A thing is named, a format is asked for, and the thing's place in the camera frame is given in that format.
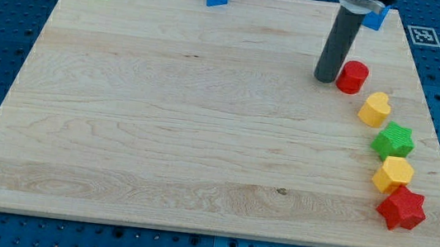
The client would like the blue cube block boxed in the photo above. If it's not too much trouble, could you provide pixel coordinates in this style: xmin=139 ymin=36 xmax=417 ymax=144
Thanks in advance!
xmin=362 ymin=6 xmax=391 ymax=31

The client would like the green star block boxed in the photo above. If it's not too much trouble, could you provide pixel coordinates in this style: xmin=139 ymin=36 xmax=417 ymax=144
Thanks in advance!
xmin=371 ymin=121 xmax=414 ymax=160

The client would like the white fiducial marker tag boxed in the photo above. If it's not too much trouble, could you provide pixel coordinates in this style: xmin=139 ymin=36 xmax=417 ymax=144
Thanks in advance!
xmin=408 ymin=26 xmax=440 ymax=48

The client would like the wooden board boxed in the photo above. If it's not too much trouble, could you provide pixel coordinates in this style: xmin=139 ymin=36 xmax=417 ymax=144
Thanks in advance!
xmin=0 ymin=0 xmax=440 ymax=247

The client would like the red cylinder block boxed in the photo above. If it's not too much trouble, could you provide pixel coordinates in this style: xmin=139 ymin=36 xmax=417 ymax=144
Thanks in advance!
xmin=336 ymin=60 xmax=370 ymax=95

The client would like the red star block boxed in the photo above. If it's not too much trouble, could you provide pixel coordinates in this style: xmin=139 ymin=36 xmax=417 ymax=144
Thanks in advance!
xmin=376 ymin=186 xmax=426 ymax=230

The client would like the yellow hexagon block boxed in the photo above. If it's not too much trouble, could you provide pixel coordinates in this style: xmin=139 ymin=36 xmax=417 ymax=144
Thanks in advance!
xmin=371 ymin=156 xmax=414 ymax=194

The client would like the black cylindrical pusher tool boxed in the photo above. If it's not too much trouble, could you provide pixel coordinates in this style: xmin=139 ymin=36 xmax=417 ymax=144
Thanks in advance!
xmin=313 ymin=5 xmax=367 ymax=83

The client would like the yellow heart block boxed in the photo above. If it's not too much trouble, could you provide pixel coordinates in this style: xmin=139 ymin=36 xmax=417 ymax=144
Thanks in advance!
xmin=357 ymin=92 xmax=391 ymax=128

